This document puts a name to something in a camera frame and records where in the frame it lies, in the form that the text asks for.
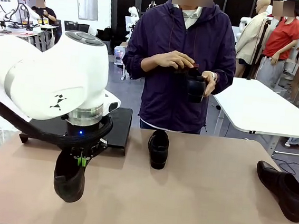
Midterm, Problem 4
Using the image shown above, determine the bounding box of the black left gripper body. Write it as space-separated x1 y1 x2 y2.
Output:
63 121 110 164

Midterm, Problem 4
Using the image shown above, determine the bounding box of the dark brown matte loafer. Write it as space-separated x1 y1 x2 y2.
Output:
52 149 88 204

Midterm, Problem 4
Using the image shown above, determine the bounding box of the black pointed dress shoe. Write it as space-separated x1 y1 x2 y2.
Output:
252 160 299 224

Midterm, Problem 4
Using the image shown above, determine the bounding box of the person's right forearm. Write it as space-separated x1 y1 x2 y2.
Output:
121 52 156 81

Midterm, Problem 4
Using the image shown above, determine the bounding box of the person's left forearm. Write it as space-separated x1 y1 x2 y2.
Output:
211 67 236 98

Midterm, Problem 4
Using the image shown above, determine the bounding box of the black light stand pole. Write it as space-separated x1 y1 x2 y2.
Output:
246 17 272 82

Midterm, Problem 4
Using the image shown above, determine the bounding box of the person's right hand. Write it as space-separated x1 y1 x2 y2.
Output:
153 48 196 72

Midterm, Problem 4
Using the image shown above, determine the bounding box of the person's left hand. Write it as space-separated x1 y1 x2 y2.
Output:
199 70 219 99

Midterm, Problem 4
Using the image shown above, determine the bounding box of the computer tower with lights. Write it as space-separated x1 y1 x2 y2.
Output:
112 46 127 67

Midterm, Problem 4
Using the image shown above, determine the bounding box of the person in purple hooded jacket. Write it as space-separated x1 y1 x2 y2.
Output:
116 0 243 138

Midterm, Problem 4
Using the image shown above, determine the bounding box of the black backpack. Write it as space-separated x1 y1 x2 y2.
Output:
95 26 113 42

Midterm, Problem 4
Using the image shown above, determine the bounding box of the black office chair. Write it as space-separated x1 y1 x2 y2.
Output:
77 23 91 34

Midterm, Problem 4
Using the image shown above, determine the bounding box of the white workbench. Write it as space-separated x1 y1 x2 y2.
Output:
0 28 43 44

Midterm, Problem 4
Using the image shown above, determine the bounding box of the person in black t-shirt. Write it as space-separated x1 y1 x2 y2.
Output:
27 0 61 44

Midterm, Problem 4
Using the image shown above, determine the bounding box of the white side table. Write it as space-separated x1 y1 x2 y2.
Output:
208 75 299 161

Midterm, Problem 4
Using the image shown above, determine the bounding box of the mannequin in beige jacket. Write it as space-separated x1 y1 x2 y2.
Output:
232 0 274 81

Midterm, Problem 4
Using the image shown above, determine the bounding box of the mannequin in red t-shirt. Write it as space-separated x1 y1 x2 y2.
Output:
256 0 299 92

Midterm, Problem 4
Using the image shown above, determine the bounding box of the black braided cable sleeve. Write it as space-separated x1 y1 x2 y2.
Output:
0 89 116 154

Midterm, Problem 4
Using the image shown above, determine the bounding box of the grey wall panel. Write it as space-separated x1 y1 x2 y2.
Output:
74 0 100 22

